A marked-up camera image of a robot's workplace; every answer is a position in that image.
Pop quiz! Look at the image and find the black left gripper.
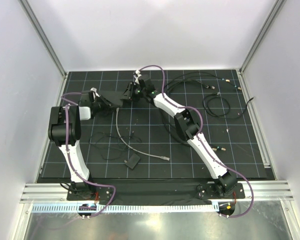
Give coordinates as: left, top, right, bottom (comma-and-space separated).
92, 95, 118, 116

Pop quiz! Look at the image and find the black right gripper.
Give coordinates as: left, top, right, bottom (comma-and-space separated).
119, 82, 145, 103

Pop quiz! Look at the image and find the black network switch box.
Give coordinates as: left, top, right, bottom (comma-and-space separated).
100, 90, 123, 108

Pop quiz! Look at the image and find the grey ethernet cable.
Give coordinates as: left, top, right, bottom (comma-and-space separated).
115, 107, 171, 161

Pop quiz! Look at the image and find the black ethernet cable pulled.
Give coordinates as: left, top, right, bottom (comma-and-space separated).
165, 78, 216, 93

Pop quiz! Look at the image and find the thick black cable lifted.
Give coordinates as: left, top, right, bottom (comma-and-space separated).
163, 70, 232, 92

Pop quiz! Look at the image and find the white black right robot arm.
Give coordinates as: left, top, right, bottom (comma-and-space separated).
123, 77, 238, 198

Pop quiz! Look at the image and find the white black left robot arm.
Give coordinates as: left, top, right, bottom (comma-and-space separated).
47, 88, 116, 200

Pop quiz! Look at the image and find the black grid mat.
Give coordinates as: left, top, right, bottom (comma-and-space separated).
36, 69, 276, 180

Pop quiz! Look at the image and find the small black adapter box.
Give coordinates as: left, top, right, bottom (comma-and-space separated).
124, 153, 141, 170

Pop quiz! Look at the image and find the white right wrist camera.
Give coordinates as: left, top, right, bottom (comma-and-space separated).
133, 69, 142, 85

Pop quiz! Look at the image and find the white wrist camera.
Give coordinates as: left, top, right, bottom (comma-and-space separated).
90, 87, 100, 99
133, 69, 142, 85

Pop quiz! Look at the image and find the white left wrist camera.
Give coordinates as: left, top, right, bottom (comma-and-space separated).
90, 87, 100, 99

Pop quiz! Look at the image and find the black cable bundle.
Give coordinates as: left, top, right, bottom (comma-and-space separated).
88, 129, 143, 162

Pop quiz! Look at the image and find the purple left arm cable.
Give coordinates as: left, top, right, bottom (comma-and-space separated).
61, 92, 116, 217

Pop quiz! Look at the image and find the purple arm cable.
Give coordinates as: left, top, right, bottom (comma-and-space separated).
138, 64, 255, 220
61, 92, 116, 217

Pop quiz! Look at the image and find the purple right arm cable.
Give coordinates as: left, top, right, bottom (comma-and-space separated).
138, 64, 255, 220

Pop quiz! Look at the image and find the black cable with teal plug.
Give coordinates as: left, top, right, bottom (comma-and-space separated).
202, 91, 231, 118

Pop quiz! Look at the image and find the white slotted cable duct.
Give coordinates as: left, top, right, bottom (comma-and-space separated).
31, 202, 219, 214

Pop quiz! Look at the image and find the left aluminium corner post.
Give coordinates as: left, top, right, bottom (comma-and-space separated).
18, 0, 67, 79

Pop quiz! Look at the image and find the aluminium corner post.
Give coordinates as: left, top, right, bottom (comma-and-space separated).
18, 0, 67, 79
239, 0, 286, 74

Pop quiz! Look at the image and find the right aluminium corner post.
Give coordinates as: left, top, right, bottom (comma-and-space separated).
239, 0, 286, 74

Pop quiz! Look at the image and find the aluminium front frame rail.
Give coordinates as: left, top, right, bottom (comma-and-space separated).
20, 179, 293, 206

